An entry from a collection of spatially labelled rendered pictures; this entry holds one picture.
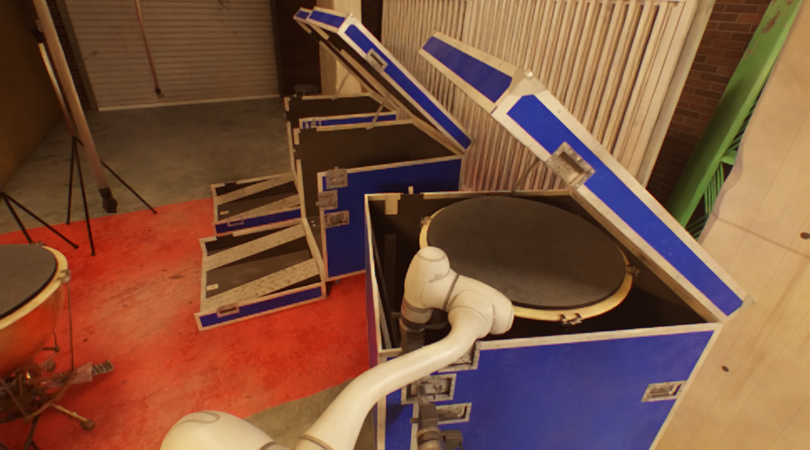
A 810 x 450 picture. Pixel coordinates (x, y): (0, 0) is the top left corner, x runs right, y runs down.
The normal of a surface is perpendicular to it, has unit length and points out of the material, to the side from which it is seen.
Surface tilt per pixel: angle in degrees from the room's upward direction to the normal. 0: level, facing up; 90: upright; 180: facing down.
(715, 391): 90
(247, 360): 0
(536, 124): 90
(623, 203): 90
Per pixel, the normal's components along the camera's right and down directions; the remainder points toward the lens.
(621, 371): 0.13, 0.46
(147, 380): 0.04, -0.89
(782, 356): -0.88, 0.18
